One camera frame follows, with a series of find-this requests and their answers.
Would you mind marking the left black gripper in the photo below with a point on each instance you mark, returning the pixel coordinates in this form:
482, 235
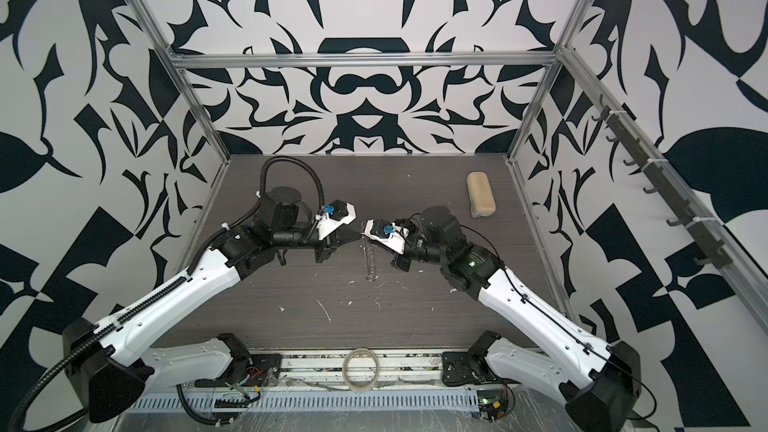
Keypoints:
329, 240

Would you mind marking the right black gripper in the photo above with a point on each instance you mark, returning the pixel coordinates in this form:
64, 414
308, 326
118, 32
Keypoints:
402, 260

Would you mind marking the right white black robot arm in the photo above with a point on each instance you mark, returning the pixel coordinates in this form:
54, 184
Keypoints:
597, 382

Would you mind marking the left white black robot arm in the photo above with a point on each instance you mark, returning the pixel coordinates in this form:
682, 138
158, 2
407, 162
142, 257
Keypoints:
116, 361

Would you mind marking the beige sponge block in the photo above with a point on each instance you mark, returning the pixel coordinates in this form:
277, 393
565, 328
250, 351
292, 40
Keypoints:
481, 198

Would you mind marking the small electronics board right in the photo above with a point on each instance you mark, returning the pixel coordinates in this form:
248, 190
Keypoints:
494, 404

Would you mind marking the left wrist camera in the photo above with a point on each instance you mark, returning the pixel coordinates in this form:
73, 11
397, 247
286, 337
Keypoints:
282, 208

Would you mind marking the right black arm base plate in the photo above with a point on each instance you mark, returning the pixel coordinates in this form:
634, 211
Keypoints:
470, 367

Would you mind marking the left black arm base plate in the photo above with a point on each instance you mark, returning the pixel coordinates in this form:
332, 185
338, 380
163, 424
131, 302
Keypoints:
257, 370

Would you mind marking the white slotted cable duct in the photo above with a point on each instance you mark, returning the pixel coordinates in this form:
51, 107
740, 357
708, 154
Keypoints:
460, 400

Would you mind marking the black wall hook rail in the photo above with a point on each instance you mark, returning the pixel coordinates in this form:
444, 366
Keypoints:
666, 182

